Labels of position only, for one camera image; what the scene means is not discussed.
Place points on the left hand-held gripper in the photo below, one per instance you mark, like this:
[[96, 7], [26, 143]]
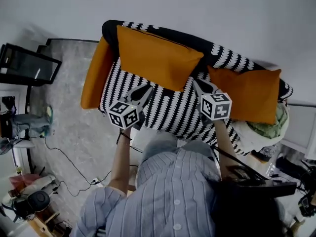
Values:
[[123, 115]]

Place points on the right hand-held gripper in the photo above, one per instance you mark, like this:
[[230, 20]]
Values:
[[216, 106]]

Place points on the black white patterned sofa seat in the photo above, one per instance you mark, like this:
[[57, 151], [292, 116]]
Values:
[[170, 110]]

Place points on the large orange pillow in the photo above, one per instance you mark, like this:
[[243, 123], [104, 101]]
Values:
[[158, 55]]

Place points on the person's left forearm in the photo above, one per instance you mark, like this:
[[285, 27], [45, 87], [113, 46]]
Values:
[[122, 162]]

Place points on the person's right forearm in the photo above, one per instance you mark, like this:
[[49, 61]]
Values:
[[225, 144]]

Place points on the black wrist band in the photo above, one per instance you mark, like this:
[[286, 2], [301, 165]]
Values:
[[123, 136]]

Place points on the orange sofa armrest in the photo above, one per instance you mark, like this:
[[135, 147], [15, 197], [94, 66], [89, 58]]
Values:
[[95, 75]]

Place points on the green blanket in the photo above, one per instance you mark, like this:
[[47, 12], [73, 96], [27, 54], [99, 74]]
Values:
[[274, 125]]

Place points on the black slipper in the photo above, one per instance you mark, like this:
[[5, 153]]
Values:
[[261, 154]]

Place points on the white power strip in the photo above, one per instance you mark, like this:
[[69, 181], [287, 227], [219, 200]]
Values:
[[96, 181]]

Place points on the person's striped blue shirt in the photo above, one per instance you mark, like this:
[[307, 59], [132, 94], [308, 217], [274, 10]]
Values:
[[170, 191]]

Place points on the white cabinet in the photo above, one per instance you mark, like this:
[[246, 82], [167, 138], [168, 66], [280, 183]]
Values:
[[300, 130]]

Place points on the blue jeans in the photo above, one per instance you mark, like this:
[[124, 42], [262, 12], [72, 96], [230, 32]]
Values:
[[32, 125]]

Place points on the black glass cabinet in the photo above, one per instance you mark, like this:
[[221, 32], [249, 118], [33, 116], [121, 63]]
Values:
[[27, 64]]

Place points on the black bag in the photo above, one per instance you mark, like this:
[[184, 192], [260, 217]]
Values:
[[291, 168]]

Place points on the black flat bar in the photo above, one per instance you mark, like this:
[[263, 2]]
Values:
[[276, 187]]

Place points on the red bag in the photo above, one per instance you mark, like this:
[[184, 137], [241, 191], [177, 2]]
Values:
[[22, 180]]

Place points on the black round device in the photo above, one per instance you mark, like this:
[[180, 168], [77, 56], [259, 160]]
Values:
[[38, 200]]

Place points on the wooden stool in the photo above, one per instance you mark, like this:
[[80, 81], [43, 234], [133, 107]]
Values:
[[47, 222]]

